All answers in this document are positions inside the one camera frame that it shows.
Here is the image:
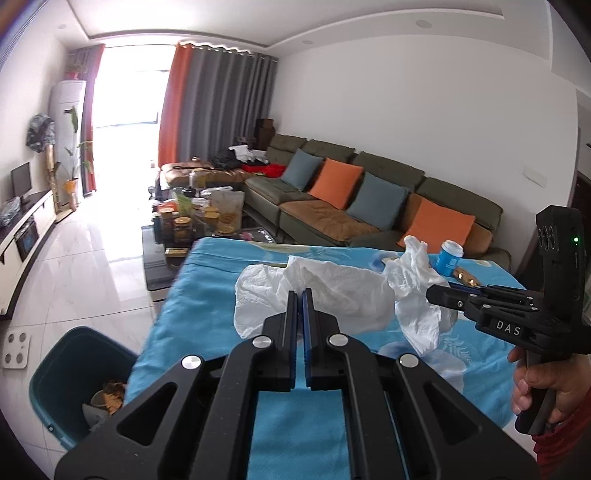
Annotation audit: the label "orange and grey curtain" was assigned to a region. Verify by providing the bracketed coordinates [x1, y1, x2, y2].
[158, 41, 279, 167]
[69, 44, 106, 197]

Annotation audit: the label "blue flower-print blanket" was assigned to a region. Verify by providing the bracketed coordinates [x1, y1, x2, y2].
[124, 237, 527, 480]

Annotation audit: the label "red cloth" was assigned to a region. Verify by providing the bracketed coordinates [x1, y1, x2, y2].
[240, 164, 286, 180]

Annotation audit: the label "covered standing fan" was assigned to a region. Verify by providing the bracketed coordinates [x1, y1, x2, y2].
[26, 113, 61, 215]

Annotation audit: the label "person's right forearm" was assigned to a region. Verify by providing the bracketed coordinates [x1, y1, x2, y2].
[531, 406, 591, 480]

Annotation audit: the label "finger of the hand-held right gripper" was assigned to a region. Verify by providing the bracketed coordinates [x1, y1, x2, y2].
[448, 281, 529, 298]
[425, 285, 497, 321]

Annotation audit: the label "gold snack packet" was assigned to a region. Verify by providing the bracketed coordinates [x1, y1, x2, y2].
[452, 268, 483, 289]

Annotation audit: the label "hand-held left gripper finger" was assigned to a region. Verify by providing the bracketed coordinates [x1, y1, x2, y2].
[54, 290, 303, 480]
[302, 288, 541, 480]

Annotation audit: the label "green sofa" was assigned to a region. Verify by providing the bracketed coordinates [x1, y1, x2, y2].
[161, 134, 513, 273]

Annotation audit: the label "white standing air conditioner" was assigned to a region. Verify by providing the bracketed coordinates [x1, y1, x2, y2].
[48, 80, 88, 208]

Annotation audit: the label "pile of dark clothes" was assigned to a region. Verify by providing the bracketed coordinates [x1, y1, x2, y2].
[211, 144, 269, 169]

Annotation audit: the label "white plastic bag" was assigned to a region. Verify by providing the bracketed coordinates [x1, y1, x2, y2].
[381, 235, 465, 358]
[233, 256, 402, 337]

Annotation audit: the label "teal trash bin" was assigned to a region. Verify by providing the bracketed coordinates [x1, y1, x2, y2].
[28, 325, 139, 450]

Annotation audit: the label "brown boxes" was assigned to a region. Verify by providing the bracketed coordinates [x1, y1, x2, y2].
[254, 119, 275, 151]

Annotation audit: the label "black monitor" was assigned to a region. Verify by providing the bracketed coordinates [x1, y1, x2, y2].
[10, 161, 33, 199]

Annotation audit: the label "gold foil wrapper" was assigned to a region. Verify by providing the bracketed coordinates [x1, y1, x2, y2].
[92, 379, 127, 411]

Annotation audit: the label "white bathroom scale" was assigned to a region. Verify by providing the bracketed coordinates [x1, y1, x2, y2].
[1, 331, 33, 368]

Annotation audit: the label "clear plastic bag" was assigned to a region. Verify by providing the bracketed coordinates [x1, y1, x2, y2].
[0, 198, 23, 227]

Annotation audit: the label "teal cushion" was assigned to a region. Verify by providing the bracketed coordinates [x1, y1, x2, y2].
[346, 172, 411, 232]
[280, 148, 324, 192]

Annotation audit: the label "person's right hand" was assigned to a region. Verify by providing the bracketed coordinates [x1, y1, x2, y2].
[508, 346, 591, 428]

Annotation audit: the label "white tv cabinet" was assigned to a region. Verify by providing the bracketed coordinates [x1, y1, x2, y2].
[0, 189, 56, 319]

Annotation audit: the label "window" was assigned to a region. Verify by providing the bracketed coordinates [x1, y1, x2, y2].
[90, 44, 176, 185]

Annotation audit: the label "white wall switch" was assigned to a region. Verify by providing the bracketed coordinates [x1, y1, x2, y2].
[522, 164, 550, 188]

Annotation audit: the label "small potted plant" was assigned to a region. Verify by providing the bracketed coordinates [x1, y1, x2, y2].
[65, 53, 86, 81]

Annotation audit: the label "orange cushion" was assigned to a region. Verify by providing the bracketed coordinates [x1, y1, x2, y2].
[397, 198, 476, 254]
[308, 158, 365, 210]

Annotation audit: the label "blue cup with white lid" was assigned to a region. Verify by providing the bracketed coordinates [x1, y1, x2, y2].
[434, 240, 464, 278]

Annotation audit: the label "tall green houseplant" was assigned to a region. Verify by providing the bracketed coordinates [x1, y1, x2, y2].
[62, 106, 95, 185]

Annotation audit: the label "coffee table with jars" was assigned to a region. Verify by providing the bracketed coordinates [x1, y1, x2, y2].
[151, 168, 245, 245]

